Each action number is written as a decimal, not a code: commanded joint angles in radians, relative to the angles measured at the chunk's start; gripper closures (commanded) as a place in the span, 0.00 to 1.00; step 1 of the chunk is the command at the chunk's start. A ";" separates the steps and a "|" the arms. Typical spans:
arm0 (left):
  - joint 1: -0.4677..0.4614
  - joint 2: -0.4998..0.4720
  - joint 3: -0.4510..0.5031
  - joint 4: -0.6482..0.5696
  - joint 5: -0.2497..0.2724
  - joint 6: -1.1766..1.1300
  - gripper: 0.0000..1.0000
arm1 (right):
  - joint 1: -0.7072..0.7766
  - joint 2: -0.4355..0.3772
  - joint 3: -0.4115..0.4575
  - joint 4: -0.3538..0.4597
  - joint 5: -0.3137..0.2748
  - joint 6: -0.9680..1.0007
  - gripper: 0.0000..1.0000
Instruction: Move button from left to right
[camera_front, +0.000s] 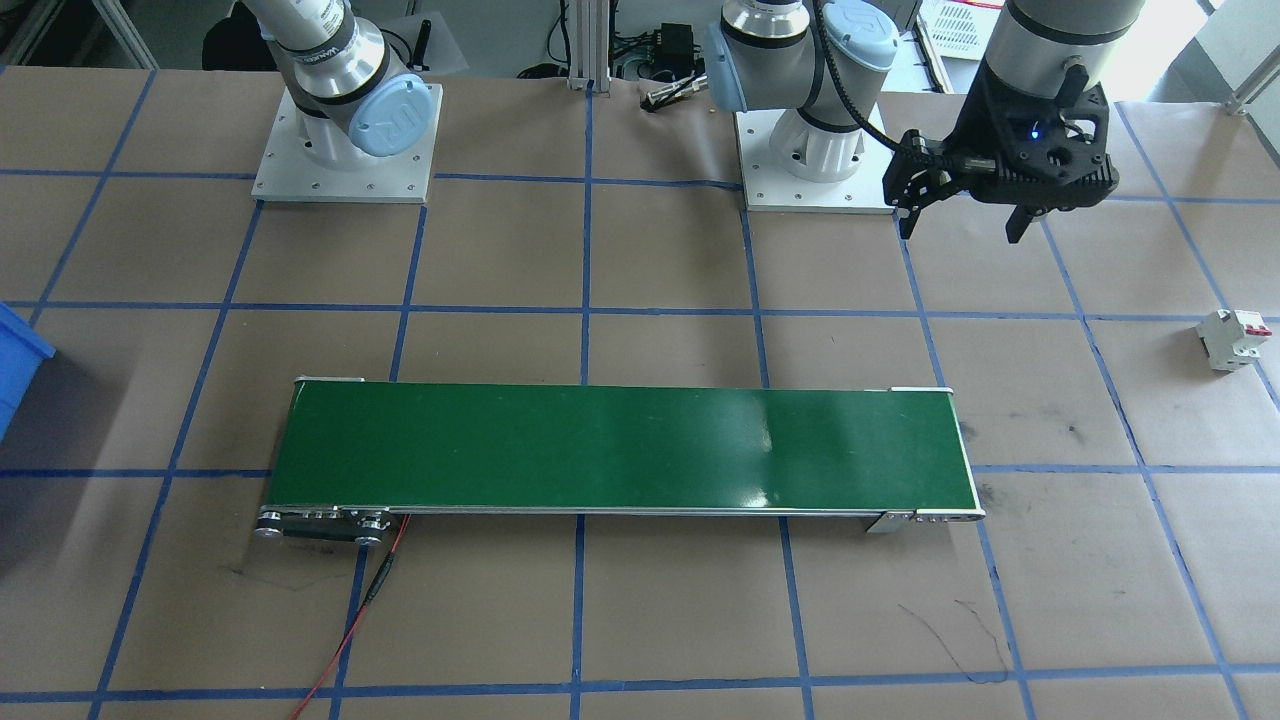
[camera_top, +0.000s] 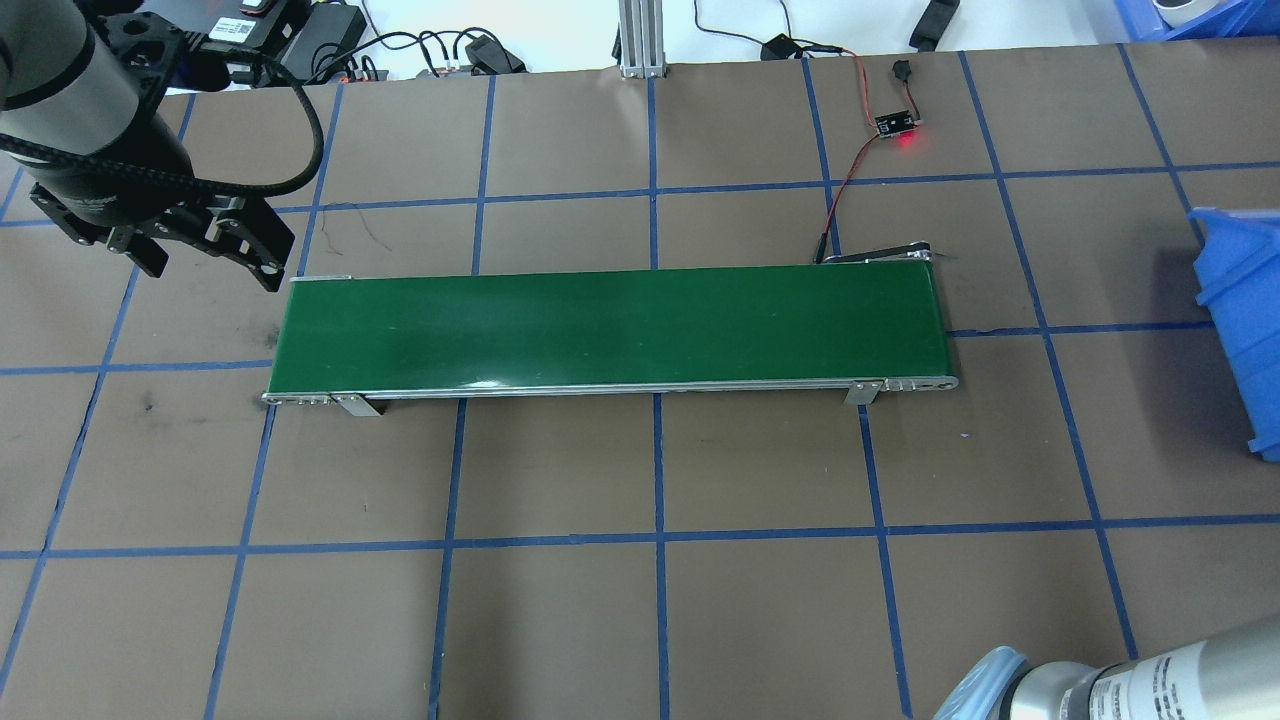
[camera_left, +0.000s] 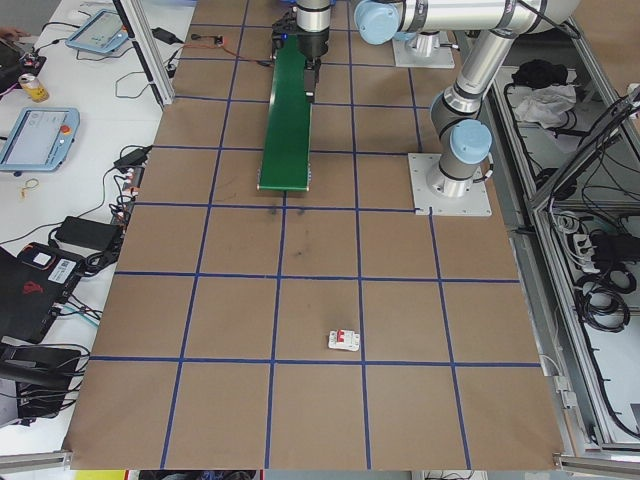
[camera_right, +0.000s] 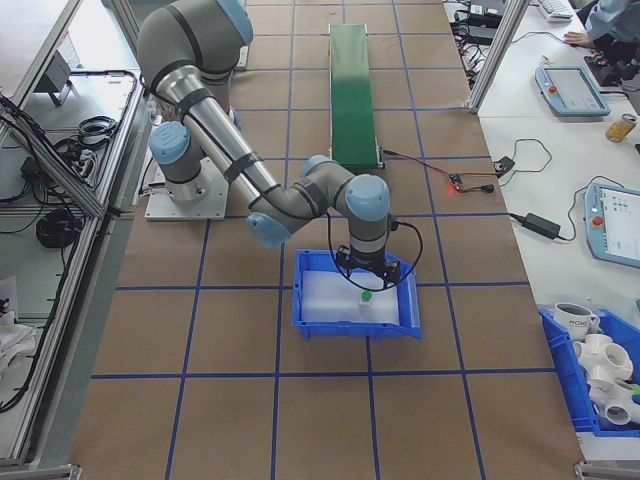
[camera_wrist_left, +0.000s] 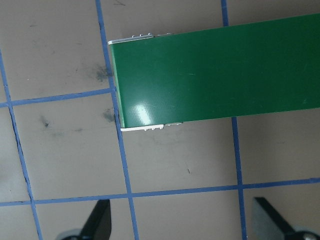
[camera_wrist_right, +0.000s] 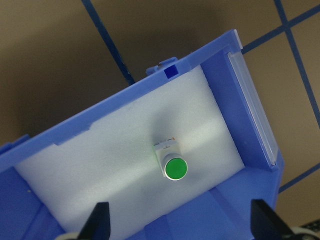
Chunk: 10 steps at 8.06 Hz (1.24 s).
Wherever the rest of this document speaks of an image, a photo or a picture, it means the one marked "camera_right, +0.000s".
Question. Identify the green push button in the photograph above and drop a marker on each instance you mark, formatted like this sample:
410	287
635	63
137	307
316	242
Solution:
366	296

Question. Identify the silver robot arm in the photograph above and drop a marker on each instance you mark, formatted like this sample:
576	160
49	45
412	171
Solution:
215	130

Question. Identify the person's hand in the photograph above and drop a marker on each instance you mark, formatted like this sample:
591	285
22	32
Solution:
579	39

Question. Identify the empty blue plastic bin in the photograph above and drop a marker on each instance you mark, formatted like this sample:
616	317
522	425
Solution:
350	331

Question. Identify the small circuit board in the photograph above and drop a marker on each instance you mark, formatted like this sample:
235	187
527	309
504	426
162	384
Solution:
454	181

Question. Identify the black barrel connector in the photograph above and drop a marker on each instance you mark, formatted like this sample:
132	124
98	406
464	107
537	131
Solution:
486	188

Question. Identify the small black power adapter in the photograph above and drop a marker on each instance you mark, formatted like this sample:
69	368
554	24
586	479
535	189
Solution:
541	224

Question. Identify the green conveyor belt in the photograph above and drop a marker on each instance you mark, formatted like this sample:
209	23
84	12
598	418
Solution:
352	100

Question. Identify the white printed mug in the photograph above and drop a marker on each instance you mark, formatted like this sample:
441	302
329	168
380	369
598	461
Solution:
572	320

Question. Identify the blue bin with pipe fittings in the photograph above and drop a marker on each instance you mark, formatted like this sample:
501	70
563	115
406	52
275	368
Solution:
565	380

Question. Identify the power strip with plugs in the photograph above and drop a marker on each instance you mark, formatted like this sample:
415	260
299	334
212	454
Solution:
470	60

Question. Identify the white pipe fitting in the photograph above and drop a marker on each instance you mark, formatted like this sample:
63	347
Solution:
612	400
600	355

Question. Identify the light blue teach pendant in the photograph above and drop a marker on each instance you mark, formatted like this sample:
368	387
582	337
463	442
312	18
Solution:
572	90
617	220

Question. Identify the large black power adapter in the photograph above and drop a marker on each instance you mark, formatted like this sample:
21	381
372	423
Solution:
479	33

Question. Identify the small green object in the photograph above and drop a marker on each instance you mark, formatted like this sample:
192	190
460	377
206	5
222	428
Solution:
636	392

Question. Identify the black case with white label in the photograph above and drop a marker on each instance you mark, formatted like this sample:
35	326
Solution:
485	7

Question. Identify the black device with red buttons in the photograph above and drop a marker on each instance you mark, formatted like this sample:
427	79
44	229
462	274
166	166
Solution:
602	70

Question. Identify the aluminium profile bar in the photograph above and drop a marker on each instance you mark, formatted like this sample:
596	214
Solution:
607	471
40	472

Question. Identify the white keyboard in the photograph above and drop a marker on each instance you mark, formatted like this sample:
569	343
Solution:
556	11

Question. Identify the person in light blue shirt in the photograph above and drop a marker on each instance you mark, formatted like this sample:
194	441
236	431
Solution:
615	20

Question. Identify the white cloth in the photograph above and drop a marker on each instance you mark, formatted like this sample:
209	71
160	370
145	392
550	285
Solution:
15	335

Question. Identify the grey metal box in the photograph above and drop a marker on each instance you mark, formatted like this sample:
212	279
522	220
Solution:
52	75

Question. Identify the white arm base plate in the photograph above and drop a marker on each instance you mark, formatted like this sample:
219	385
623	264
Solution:
210	207
242	57

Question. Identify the small black switch box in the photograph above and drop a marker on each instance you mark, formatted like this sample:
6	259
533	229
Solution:
503	165

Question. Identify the aluminium profile post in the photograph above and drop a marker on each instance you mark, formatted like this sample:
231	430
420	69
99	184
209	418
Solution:
495	50
125	35

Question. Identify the V-shaped metal bar frame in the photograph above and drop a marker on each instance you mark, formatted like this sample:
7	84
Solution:
87	200

